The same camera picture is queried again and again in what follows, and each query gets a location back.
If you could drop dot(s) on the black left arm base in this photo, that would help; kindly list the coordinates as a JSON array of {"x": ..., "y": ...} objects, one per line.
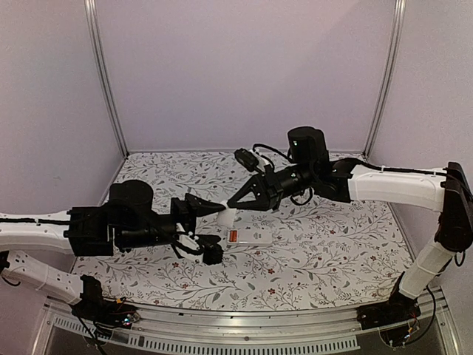
[{"x": 93, "y": 306}]

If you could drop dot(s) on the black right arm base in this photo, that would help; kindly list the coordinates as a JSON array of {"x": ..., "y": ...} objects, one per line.
[{"x": 398, "y": 308}]

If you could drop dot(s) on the left aluminium frame post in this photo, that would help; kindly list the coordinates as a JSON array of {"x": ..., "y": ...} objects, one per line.
[{"x": 103, "y": 75}]

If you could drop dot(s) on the white battery cover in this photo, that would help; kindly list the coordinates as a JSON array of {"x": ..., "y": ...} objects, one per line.
[{"x": 226, "y": 218}]

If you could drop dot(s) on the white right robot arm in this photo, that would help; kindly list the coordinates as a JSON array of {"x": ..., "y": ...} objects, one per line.
[{"x": 443, "y": 190}]

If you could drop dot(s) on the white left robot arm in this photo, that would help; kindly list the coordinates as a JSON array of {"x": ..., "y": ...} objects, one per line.
[{"x": 124, "y": 222}]

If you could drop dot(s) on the aluminium frame post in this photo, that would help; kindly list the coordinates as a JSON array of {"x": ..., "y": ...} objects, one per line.
[
  {"x": 386, "y": 80},
  {"x": 103, "y": 75}
]

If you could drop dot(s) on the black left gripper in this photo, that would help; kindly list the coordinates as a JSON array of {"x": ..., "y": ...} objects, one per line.
[{"x": 194, "y": 207}]

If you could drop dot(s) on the aluminium front rail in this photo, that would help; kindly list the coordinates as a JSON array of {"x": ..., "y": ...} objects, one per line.
[{"x": 319, "y": 331}]

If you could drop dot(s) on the white remote control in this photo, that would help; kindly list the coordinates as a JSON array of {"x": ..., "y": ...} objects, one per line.
[{"x": 247, "y": 237}]

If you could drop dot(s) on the right aluminium frame post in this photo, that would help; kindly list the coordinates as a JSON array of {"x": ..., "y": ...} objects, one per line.
[{"x": 386, "y": 80}]

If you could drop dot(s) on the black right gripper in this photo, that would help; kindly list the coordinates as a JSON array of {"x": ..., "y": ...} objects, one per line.
[{"x": 270, "y": 188}]

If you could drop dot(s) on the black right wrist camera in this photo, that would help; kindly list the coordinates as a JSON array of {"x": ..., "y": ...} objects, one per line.
[{"x": 251, "y": 160}]

